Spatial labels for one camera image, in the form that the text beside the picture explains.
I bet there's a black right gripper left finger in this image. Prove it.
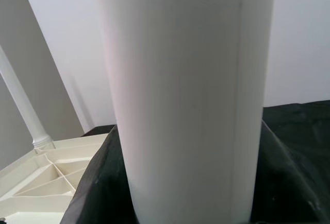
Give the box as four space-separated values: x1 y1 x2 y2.
60 125 137 224

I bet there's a white plastic table top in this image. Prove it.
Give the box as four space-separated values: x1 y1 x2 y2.
0 132 110 224

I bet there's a white plastic table leg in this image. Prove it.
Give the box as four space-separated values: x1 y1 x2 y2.
95 0 276 224
0 45 55 150

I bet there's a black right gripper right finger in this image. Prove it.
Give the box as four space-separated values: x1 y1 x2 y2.
249 119 330 224

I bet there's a black tablecloth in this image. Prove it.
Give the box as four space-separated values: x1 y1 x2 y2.
84 99 330 209

